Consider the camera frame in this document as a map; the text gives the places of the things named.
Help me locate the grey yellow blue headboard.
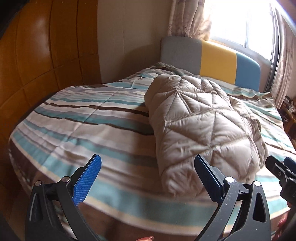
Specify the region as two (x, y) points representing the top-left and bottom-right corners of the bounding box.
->
(160, 37), (261, 92)

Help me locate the wooden side table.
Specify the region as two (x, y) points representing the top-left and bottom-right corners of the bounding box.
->
(281, 108), (296, 132)

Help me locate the beige quilted down jacket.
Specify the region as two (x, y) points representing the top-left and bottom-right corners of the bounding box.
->
(144, 75), (269, 197)

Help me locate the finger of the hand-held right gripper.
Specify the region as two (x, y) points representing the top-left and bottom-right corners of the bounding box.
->
(283, 156), (296, 172)
(265, 156), (292, 180)

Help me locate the brown wooden wardrobe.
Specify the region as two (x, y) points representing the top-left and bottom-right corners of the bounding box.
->
(0, 0), (102, 167)

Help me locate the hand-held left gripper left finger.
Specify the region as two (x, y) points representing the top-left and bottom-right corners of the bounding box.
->
(24, 153), (102, 241)

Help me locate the patterned beige curtain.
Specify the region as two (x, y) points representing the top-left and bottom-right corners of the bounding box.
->
(269, 5), (296, 109)
(168, 0), (212, 41)

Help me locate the window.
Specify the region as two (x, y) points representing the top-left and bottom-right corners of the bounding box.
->
(208, 0), (281, 63)

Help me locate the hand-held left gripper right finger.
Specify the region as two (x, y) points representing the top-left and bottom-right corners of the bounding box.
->
(194, 155), (272, 241)

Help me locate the clutter of small boxes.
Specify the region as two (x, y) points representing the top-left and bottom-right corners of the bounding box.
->
(281, 95), (296, 109)

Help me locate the striped bed with sheet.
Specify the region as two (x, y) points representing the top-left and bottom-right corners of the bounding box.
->
(8, 62), (296, 241)

